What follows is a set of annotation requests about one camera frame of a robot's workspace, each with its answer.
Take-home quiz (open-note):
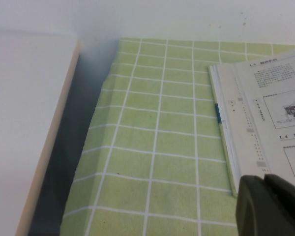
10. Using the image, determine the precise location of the hardcover technical book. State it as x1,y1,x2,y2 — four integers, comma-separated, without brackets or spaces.
207,46,295,198

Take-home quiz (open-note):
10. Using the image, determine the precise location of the white side desk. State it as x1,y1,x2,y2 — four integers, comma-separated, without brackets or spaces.
0,29,81,236

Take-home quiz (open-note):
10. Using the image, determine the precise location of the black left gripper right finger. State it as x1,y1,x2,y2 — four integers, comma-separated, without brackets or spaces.
264,173,295,222

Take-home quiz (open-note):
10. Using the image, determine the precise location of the green white checked tablecloth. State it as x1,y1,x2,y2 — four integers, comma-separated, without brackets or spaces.
61,37,295,236

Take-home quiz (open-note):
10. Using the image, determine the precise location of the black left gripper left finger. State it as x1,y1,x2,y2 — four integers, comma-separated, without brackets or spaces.
235,175,295,236

